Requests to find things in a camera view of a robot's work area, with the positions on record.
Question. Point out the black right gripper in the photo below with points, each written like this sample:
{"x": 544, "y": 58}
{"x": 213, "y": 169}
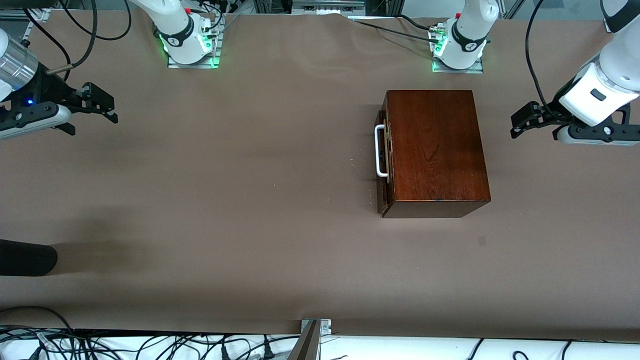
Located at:
{"x": 48, "y": 88}

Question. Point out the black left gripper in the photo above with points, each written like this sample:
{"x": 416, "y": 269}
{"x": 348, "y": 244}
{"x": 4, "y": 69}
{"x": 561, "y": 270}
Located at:
{"x": 551, "y": 116}

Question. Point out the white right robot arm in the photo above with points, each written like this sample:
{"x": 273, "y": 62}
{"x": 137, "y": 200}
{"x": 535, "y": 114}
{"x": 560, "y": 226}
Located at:
{"x": 175, "y": 30}

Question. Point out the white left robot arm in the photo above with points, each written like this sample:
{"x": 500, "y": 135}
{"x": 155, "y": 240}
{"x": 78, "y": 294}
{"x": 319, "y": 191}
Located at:
{"x": 470, "y": 30}

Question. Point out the dark brown wooden cabinet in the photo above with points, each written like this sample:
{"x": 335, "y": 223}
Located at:
{"x": 435, "y": 145}

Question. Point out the black cylinder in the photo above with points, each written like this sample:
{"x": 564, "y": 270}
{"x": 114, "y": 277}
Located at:
{"x": 25, "y": 257}

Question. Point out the grey electronics box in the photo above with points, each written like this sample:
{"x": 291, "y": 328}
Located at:
{"x": 325, "y": 7}

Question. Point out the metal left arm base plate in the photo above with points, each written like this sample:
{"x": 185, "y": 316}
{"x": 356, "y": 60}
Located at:
{"x": 475, "y": 70}

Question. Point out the aluminium frame rail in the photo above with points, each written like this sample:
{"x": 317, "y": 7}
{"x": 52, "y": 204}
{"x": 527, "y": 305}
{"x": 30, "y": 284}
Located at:
{"x": 35, "y": 15}

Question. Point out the aluminium corner bracket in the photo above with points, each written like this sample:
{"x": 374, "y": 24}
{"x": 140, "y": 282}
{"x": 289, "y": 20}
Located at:
{"x": 610, "y": 25}

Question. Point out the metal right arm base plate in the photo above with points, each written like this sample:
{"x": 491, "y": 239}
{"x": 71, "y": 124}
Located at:
{"x": 192, "y": 65}

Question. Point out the metal camera post bracket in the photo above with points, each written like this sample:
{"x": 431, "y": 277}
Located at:
{"x": 307, "y": 345}

